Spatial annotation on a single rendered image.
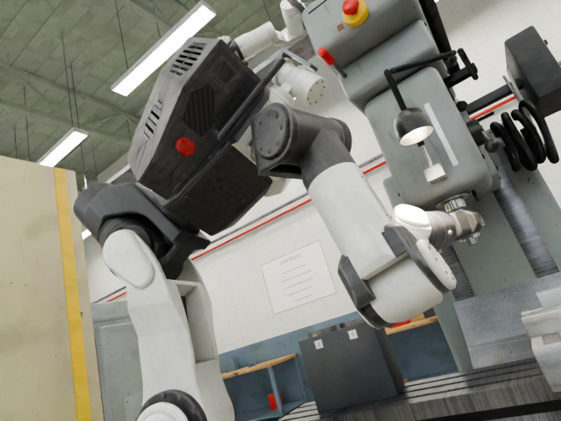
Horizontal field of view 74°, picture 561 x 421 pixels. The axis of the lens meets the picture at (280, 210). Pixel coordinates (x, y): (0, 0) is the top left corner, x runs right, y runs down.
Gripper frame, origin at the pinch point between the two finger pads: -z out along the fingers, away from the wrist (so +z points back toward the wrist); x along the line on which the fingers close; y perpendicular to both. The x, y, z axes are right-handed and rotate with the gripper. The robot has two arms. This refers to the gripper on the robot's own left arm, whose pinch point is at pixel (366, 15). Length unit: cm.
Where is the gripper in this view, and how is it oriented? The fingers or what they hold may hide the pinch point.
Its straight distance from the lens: 129.1
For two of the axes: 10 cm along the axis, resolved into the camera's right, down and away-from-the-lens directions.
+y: 2.1, -9.7, 1.5
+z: -9.1, -1.4, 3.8
